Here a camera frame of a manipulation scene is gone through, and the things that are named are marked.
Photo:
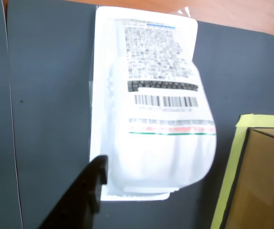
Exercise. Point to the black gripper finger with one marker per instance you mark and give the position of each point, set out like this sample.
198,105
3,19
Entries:
79,202

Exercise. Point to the white sandwich package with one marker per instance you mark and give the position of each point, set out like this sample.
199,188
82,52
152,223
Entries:
151,148

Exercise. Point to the cardboard box with yellow tape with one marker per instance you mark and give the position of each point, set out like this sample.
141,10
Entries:
232,167

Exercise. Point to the brown cardboard box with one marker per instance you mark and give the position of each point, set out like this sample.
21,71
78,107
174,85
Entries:
263,181

